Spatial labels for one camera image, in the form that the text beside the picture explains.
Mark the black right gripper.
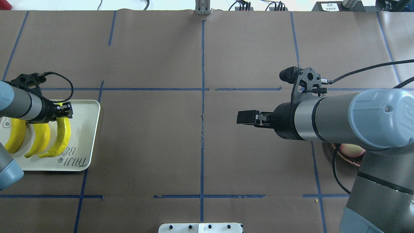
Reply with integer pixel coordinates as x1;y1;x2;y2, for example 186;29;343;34
236;102;305;140

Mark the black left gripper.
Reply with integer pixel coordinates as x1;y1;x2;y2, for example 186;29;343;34
40;99;73;123

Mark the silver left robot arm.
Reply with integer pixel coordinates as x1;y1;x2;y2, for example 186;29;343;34
0;81;73;190

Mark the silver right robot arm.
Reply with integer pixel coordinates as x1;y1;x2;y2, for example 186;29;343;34
236;88;413;233

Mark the brown wicker basket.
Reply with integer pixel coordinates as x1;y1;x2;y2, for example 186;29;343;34
322;142;366;168

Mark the white bear tray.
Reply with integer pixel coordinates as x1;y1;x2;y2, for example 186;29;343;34
1;99;100;171

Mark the pale pink apple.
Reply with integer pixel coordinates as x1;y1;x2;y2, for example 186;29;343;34
339;143;366;158

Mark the red cylinder bottle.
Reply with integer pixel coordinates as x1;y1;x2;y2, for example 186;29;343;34
0;0;12;11

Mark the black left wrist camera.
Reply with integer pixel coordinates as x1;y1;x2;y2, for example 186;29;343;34
11;73;45;95

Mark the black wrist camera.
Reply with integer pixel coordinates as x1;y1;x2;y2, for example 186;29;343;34
279;66;327;105
11;73;45;95

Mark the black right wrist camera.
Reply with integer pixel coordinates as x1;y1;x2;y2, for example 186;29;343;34
279;66;327;105

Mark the aluminium frame post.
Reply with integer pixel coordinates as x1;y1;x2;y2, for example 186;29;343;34
195;0;211;15

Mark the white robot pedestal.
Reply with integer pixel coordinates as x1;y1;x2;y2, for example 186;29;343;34
158;222;244;233

